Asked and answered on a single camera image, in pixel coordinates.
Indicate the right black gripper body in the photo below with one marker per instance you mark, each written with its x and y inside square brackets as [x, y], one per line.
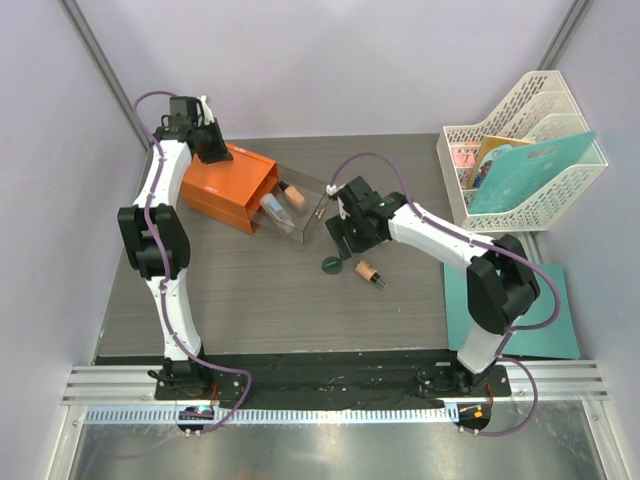
[354, 233]

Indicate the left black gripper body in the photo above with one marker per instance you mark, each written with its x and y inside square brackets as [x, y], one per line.
[212, 148]

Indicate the peach bottle black cap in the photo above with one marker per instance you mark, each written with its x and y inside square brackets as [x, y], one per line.
[370, 274]

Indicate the orange drawer organizer box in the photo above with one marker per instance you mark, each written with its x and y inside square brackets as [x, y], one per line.
[230, 190]

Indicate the peach foundation bottle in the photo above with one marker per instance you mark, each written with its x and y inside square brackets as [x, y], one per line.
[294, 196]

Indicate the clear drawer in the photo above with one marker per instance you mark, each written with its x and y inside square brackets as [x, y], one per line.
[261, 218]
[314, 191]

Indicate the clear plastic tube bottle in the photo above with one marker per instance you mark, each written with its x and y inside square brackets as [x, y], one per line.
[276, 211]

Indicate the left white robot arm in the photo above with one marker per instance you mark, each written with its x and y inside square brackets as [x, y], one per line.
[158, 248]

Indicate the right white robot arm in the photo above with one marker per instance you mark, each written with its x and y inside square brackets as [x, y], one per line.
[500, 289]

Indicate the pink booklet in holder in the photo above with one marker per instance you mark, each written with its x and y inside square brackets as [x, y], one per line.
[464, 159]

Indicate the yellow book in holder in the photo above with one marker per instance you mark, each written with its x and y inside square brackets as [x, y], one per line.
[491, 147]

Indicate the teal plastic folder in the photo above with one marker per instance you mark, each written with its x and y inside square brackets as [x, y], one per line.
[516, 175]

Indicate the white mesh file holder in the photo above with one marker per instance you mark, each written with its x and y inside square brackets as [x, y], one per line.
[540, 107]

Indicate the teal clipboard on table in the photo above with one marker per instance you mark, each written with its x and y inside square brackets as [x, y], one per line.
[556, 341]

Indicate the green puff with strap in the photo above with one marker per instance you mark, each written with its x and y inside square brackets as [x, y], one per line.
[332, 265]

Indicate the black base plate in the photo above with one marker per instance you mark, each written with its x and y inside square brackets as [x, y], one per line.
[342, 379]

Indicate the white slotted cable duct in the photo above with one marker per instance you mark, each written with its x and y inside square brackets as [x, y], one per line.
[187, 415]

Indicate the aluminium rail frame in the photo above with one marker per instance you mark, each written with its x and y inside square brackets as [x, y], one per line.
[546, 380]

